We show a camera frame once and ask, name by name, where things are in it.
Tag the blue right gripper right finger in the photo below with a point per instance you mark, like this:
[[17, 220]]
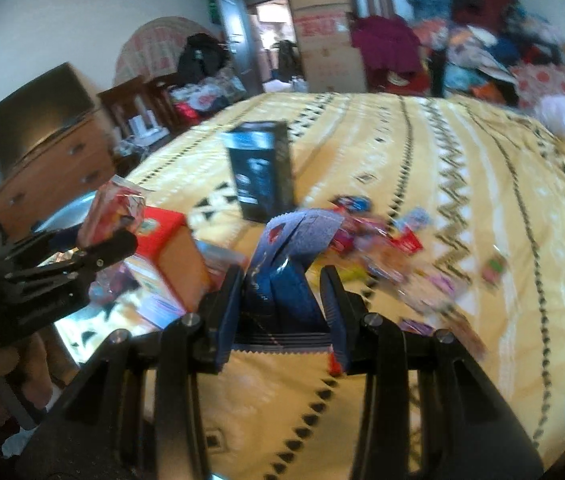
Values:
[[344, 312]]

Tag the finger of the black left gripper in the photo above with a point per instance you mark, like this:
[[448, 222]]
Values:
[[114, 249]]

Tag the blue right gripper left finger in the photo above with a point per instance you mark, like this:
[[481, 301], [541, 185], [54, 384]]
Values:
[[220, 313]]

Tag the red transparent candy packet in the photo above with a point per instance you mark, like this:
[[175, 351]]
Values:
[[118, 204]]

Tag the blue snack packet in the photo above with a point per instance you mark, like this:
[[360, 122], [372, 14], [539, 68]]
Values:
[[279, 312]]

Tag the red and tan snack box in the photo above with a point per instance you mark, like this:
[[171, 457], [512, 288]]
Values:
[[168, 266]]

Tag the clear glass bowl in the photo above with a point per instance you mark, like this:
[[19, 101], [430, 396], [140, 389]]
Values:
[[68, 216]]

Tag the scattered candy pile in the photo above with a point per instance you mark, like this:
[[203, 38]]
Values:
[[391, 259]]

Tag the wooden chest of drawers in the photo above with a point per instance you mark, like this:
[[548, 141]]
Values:
[[53, 174]]

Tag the white wifi router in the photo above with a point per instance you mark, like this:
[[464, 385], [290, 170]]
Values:
[[145, 129]]

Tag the dark wooden chair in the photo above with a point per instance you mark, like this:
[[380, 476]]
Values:
[[134, 97]]

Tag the black flat television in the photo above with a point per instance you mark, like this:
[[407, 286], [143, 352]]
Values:
[[45, 106]]

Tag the black rectangular box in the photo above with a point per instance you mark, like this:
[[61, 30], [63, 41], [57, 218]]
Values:
[[260, 160]]

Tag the black jacket on chair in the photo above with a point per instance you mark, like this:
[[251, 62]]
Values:
[[203, 56]]

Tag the pile of clothes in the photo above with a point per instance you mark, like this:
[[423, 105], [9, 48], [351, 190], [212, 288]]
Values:
[[491, 50]]

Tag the stacked cardboard boxes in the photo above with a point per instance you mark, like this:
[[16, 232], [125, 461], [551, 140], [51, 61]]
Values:
[[323, 31]]

